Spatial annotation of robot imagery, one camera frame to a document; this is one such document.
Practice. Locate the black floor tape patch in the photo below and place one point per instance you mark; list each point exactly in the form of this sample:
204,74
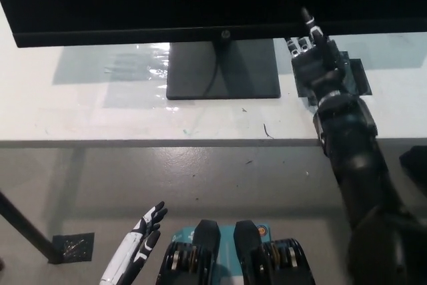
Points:
75,246

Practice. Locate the clear plastic film sheet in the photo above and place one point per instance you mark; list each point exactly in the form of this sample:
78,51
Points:
123,63

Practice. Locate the black metal table leg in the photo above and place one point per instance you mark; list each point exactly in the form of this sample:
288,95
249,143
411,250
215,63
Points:
26,226

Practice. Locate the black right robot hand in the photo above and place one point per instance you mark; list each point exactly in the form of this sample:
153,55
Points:
317,68

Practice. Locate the black tape patch on desk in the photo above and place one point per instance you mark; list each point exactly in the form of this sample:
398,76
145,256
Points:
358,79

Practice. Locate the black bulky object on floor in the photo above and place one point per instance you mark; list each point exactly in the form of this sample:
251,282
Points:
415,168

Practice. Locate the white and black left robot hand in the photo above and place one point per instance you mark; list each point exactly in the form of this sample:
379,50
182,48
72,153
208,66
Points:
136,246

